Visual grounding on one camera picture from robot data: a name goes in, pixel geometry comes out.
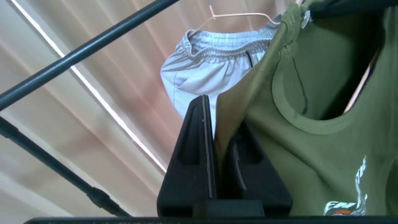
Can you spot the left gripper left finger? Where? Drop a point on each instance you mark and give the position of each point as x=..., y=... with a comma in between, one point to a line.
x=189, y=174

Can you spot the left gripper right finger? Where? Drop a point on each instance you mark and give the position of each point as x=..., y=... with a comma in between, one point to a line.
x=258, y=183

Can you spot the green garment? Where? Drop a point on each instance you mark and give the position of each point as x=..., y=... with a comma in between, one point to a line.
x=326, y=161

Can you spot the pale grey shorts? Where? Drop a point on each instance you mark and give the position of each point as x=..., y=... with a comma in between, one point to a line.
x=205, y=71

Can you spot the pink clothes hanger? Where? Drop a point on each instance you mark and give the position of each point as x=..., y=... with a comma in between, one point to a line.
x=236, y=14
x=360, y=84

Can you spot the black clothes rack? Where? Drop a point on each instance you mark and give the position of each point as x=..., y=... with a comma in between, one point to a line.
x=77, y=54

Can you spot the beige curtain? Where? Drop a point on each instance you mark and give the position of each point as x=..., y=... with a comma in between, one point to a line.
x=130, y=77

